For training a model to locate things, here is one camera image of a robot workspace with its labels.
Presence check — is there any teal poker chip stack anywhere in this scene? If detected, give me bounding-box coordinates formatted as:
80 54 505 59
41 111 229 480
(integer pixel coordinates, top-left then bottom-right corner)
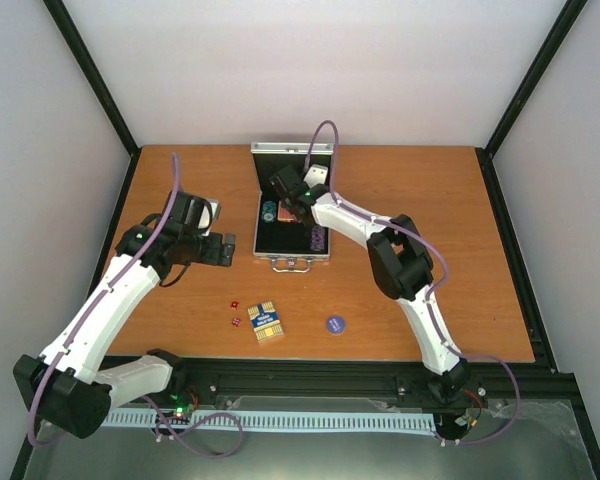
261 212 276 223
262 200 277 214

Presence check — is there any purple poker chip stack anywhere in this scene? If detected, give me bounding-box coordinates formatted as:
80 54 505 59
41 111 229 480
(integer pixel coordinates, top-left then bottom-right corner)
309 225 328 255

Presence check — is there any purple dealer button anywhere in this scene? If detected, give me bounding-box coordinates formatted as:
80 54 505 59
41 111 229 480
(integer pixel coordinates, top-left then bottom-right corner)
325 315 346 335

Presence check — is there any blue playing card box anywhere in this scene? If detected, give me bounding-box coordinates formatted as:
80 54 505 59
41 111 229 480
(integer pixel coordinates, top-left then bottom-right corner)
247 301 284 343

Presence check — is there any black frame post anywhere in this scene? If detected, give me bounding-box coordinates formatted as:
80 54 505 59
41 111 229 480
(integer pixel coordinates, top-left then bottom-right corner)
482 0 589 156
42 0 142 157

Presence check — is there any red playing card deck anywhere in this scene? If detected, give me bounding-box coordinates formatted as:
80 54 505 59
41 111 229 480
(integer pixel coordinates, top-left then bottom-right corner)
277 201 299 223

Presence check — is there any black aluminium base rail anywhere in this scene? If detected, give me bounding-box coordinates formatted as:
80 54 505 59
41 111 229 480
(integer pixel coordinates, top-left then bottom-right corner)
158 358 474 408

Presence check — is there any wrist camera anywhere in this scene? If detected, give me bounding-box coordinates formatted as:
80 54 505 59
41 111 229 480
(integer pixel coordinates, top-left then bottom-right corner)
269 164 329 200
164 191 220 238

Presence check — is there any right black frame post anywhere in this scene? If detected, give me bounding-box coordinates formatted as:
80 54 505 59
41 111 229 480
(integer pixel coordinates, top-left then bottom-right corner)
482 0 589 156

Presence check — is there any light blue cable duct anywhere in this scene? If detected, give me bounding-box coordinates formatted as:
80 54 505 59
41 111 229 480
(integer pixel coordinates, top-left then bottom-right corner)
102 405 437 434

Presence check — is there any electronics board with led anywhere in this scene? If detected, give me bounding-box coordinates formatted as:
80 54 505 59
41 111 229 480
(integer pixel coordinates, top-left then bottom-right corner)
162 390 199 426

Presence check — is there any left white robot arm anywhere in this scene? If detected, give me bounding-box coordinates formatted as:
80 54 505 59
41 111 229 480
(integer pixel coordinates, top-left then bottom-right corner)
13 225 236 439

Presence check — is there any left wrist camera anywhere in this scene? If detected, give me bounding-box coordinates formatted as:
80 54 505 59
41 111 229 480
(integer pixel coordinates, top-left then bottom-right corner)
164 191 220 238

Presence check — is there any aluminium poker case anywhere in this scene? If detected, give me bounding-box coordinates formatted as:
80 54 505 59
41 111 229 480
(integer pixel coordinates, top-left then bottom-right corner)
251 141 333 273

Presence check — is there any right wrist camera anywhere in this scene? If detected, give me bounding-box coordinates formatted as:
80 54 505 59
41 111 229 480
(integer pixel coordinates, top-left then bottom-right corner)
269 164 329 200

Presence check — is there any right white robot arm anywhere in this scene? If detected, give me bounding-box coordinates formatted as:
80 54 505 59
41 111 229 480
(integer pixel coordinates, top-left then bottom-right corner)
271 181 469 405

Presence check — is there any left black frame post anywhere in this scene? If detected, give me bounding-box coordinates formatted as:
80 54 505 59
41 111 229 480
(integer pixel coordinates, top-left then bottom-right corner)
42 0 142 157

